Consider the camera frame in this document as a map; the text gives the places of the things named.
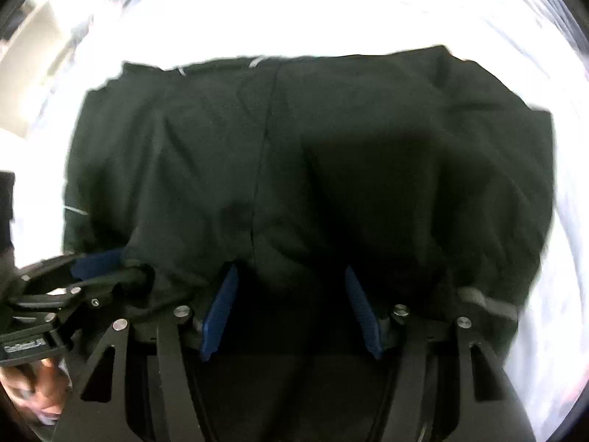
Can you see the person's left hand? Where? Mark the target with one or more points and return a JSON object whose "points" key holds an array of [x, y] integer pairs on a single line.
{"points": [[41, 386]]}

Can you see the black hooded jacket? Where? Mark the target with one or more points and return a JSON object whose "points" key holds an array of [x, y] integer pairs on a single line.
{"points": [[322, 147]]}

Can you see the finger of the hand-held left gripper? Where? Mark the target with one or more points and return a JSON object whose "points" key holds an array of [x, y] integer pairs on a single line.
{"points": [[99, 262], [115, 281]]}

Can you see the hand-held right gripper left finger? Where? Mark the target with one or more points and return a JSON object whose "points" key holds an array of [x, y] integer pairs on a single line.
{"points": [[221, 313]]}

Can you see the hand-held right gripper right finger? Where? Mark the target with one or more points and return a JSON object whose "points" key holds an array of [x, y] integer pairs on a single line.
{"points": [[363, 313]]}

